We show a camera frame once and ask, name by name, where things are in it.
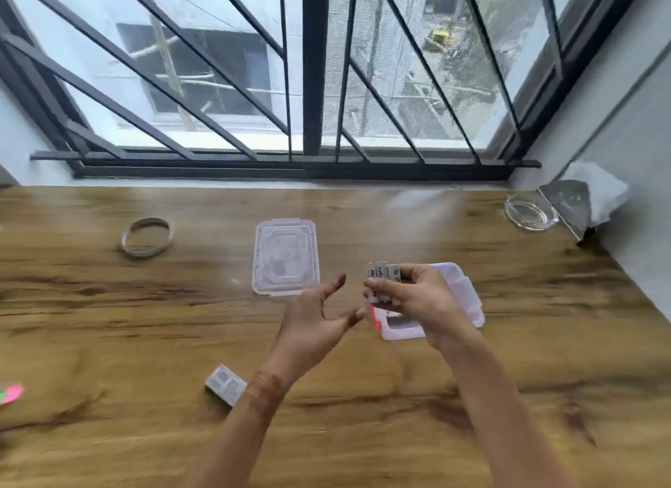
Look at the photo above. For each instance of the person's left hand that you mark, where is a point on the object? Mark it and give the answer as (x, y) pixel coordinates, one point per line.
(304, 328)

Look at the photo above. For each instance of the person's right hand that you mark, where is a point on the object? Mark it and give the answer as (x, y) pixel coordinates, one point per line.
(430, 304)

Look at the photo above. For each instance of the person's right thumb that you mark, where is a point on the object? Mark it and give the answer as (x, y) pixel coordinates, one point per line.
(385, 292)

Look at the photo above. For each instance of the person's left thumb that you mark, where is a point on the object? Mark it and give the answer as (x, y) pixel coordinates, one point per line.
(350, 319)

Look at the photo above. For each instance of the white battery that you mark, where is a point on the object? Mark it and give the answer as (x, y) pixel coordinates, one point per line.
(372, 275)
(394, 274)
(382, 273)

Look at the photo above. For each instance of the person's right forearm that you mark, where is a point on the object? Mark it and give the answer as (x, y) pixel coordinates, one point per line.
(498, 419)

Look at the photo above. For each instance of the person's left forearm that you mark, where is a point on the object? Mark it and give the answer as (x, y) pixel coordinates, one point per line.
(236, 440)

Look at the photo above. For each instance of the clear plastic container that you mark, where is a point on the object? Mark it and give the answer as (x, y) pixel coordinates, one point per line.
(461, 293)

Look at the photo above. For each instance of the clear plastic container lid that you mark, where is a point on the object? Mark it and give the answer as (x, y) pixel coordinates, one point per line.
(285, 257)

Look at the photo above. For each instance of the red thread wristband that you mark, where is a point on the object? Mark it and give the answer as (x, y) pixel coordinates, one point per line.
(265, 393)

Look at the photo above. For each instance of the small white printed box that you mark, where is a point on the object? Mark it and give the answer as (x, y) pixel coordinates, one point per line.
(225, 384)

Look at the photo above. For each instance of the clear glass ashtray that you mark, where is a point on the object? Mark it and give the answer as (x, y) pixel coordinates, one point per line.
(529, 212)

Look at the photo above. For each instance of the shiny metal triangular piece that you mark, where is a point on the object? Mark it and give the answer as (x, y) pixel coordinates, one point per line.
(571, 204)

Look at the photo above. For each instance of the black metal window grille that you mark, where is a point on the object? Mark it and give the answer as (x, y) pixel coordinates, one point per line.
(225, 141)

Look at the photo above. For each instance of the white crumpled tissue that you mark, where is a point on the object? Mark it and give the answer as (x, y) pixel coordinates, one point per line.
(605, 191)

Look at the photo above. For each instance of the pink and green object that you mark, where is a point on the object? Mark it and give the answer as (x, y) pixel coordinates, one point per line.
(10, 393)

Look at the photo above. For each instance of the black window frame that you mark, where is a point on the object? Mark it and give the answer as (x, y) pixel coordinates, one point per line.
(315, 68)

